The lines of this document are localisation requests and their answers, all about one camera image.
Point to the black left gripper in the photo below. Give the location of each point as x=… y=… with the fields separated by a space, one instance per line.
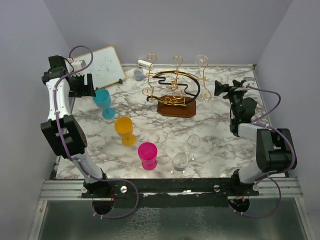
x=85 y=90

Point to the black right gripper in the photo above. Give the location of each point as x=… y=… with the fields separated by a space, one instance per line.
x=236 y=89

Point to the blue plastic wine glass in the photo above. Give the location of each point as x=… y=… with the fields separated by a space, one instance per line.
x=103 y=101

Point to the clear wine glass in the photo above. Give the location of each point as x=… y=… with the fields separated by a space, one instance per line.
x=202 y=62

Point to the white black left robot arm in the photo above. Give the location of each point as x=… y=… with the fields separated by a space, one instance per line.
x=61 y=130

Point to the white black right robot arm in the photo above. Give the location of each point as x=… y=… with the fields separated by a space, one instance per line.
x=275 y=153

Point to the yellow plastic wine glass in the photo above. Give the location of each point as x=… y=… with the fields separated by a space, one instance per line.
x=124 y=128

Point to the pink plastic wine glass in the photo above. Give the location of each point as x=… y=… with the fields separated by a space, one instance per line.
x=148 y=153

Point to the small whiteboard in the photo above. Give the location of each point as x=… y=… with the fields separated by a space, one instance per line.
x=106 y=68

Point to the small clear blue cup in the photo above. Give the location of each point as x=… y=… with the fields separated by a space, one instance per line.
x=138 y=74

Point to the white whiteboard eraser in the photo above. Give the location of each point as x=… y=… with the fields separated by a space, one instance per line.
x=144 y=64

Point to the clear glass near front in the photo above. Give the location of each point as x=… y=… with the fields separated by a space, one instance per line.
x=181 y=160

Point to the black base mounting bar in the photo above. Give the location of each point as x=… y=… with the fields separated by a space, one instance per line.
x=170 y=192

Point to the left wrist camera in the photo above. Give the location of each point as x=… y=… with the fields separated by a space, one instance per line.
x=78 y=65

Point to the gold wire wine glass rack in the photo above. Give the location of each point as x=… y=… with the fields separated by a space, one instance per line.
x=172 y=96

